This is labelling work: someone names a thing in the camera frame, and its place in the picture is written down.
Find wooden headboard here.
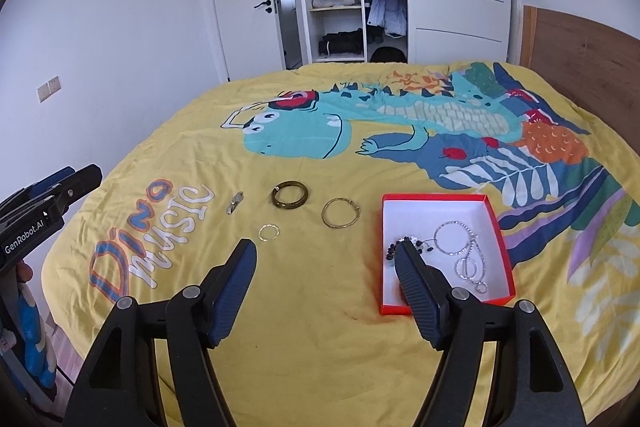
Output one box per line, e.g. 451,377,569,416
519,5,640,138

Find black and white beaded bracelet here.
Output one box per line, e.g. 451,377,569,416
384,235,435,264

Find yellow dinosaur printed blanket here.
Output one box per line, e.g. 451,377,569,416
41,61,640,427

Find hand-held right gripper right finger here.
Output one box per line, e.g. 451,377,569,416
395,243,588,427

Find red jewelry box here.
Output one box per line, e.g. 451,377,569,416
380,193,517,316

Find blue and white cloth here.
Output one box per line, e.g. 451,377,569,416
19,289,57,390

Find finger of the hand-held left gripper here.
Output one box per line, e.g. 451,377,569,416
0,166,76,220
30,164,103,220

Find dark brown bangle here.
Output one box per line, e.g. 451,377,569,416
271,180,309,210

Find folded black clothes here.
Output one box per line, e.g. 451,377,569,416
320,28,365,56

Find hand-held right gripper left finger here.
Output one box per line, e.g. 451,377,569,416
72,239,258,427

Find thin gold bangle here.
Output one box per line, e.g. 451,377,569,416
321,198,361,229

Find wall light switch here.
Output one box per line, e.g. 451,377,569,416
38,76,62,102

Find silver chain necklace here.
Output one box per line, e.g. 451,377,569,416
433,220,487,288

